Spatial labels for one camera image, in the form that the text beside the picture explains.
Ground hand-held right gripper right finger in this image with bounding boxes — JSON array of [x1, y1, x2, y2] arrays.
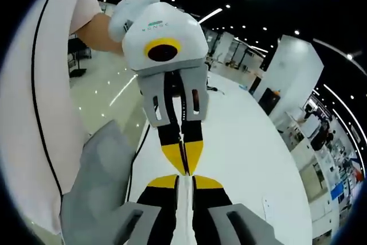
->
[[191, 174, 284, 245]]

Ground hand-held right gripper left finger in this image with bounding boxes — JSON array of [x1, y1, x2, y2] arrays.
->
[[106, 174, 181, 245]]

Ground white cloth strip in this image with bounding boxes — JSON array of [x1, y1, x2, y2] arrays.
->
[[173, 95, 198, 245]]

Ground black tool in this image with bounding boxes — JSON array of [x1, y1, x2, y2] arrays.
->
[[206, 83, 226, 94]]

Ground white paper strip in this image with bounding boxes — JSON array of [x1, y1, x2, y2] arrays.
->
[[262, 196, 276, 220]]

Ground black box cabinet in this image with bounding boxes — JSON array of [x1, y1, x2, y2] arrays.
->
[[257, 87, 281, 115]]

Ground black cart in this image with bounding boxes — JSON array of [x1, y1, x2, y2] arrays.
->
[[68, 34, 92, 79]]

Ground white counter cabinets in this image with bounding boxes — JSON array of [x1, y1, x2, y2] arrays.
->
[[274, 110, 345, 228]]

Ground wide white pillar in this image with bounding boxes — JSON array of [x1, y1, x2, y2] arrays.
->
[[252, 34, 325, 119]]

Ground person's white shirt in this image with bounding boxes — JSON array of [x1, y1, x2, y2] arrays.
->
[[1, 0, 103, 236]]

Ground black cable on shirt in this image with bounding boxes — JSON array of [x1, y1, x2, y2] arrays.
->
[[30, 0, 65, 200]]

